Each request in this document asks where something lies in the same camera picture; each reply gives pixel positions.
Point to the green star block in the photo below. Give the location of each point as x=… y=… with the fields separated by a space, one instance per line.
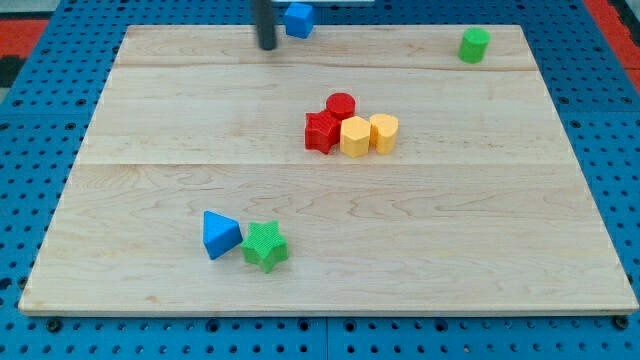
x=264 y=245

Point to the red star block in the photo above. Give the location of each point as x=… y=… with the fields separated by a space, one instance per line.
x=321 y=131

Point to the light wooden board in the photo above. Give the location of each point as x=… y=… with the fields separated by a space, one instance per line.
x=481 y=208

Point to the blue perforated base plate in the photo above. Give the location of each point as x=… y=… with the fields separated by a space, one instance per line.
x=45 y=114

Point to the yellow hexagon block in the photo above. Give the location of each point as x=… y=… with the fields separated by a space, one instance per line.
x=355 y=136

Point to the red cylinder block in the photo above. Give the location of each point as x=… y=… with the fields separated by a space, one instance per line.
x=341 y=105

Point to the blue cube block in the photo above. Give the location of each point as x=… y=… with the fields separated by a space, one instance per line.
x=299 y=20

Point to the yellow heart block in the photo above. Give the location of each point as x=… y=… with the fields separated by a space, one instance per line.
x=384 y=130

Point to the green cylinder block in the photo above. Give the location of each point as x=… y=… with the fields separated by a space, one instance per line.
x=473 y=46

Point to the blue triangle block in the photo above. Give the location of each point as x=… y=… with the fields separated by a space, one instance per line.
x=220 y=234

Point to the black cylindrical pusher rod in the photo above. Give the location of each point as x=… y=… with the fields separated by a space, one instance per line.
x=265 y=24

